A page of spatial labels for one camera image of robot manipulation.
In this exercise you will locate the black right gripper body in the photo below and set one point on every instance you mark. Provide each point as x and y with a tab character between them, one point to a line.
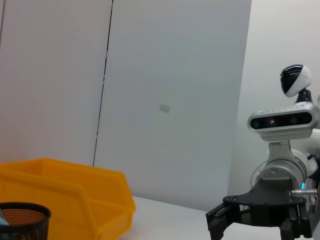
267	202

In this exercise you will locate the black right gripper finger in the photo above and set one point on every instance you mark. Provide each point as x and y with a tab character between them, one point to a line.
220	220
297	222

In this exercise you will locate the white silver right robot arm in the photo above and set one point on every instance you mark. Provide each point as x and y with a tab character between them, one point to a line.
280	172

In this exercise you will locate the black mesh pen holder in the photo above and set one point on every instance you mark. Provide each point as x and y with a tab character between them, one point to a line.
27	225

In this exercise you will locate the white humanoid robot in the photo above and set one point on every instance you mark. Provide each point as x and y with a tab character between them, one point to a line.
296	80

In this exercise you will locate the yellow plastic bin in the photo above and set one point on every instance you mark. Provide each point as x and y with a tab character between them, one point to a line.
62	190

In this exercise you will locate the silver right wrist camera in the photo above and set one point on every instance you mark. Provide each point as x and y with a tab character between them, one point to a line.
280	122

